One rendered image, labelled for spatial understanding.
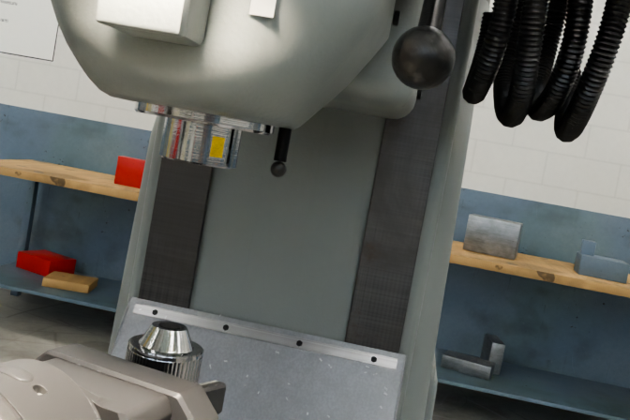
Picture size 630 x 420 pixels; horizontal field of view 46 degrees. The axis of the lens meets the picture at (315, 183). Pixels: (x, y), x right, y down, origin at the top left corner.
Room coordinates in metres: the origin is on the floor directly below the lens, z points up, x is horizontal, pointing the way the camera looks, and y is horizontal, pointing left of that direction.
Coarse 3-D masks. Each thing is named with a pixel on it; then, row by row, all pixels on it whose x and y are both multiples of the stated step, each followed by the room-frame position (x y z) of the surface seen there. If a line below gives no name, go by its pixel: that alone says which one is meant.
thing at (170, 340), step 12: (156, 324) 0.46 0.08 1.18; (168, 324) 0.46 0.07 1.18; (180, 324) 0.47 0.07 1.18; (144, 336) 0.45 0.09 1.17; (156, 336) 0.45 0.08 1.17; (168, 336) 0.45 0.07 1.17; (180, 336) 0.45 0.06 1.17; (156, 348) 0.44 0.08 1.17; (168, 348) 0.44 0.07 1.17; (180, 348) 0.45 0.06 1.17; (192, 348) 0.46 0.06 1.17
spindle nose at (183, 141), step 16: (176, 128) 0.44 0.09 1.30; (192, 128) 0.44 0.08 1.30; (208, 128) 0.44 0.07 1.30; (224, 128) 0.44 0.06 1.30; (176, 144) 0.44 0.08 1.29; (192, 144) 0.44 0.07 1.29; (208, 144) 0.44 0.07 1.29; (224, 144) 0.44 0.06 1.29; (240, 144) 0.46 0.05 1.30; (192, 160) 0.44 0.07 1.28; (208, 160) 0.44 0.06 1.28; (224, 160) 0.44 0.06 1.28
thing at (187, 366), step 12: (132, 348) 0.44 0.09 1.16; (144, 348) 0.44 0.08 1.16; (132, 360) 0.44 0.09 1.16; (144, 360) 0.44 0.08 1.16; (156, 360) 0.44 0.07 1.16; (168, 360) 0.44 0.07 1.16; (180, 360) 0.44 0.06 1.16; (192, 360) 0.45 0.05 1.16; (168, 372) 0.44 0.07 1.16; (180, 372) 0.44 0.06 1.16; (192, 372) 0.45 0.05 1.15
